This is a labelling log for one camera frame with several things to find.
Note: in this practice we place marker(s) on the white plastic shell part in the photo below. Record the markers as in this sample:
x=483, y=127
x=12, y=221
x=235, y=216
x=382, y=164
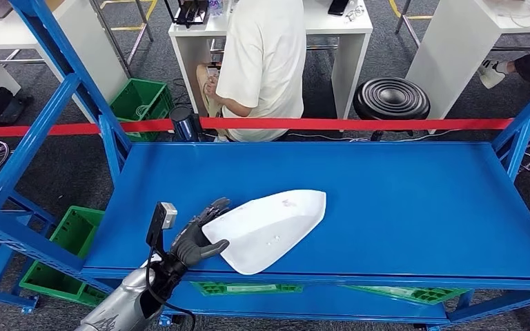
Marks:
x=265, y=228

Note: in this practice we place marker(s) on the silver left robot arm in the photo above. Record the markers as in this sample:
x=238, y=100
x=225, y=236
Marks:
x=118, y=306

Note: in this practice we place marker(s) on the blue metal shelf rack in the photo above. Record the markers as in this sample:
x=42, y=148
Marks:
x=384, y=205
x=0, y=297

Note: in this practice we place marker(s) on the green plastic crate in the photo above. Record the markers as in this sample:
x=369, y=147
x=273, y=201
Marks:
x=420, y=294
x=246, y=288
x=73, y=228
x=141, y=98

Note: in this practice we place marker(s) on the red barrier belt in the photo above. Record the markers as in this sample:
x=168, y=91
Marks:
x=384, y=124
x=64, y=129

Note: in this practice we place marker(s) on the white desk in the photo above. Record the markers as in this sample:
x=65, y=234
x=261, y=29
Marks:
x=347, y=68
x=0, y=36
x=452, y=59

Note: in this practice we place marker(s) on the black desk device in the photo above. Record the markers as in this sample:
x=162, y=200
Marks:
x=189, y=11

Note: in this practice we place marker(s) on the black phone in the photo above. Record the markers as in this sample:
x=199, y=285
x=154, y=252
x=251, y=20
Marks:
x=338, y=7

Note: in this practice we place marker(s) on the clear glasses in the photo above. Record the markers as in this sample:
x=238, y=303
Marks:
x=354, y=14

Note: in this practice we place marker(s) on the black bag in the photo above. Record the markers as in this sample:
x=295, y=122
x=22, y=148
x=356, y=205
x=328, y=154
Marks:
x=0, y=107

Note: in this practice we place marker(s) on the dark barrier post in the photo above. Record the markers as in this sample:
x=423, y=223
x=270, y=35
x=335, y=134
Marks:
x=183, y=125

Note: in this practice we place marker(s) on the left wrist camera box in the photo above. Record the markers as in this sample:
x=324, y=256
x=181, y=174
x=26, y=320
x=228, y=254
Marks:
x=169, y=214

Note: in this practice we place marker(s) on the grey metal table frame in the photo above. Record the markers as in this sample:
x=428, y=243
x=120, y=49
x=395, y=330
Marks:
x=110, y=36
x=411, y=31

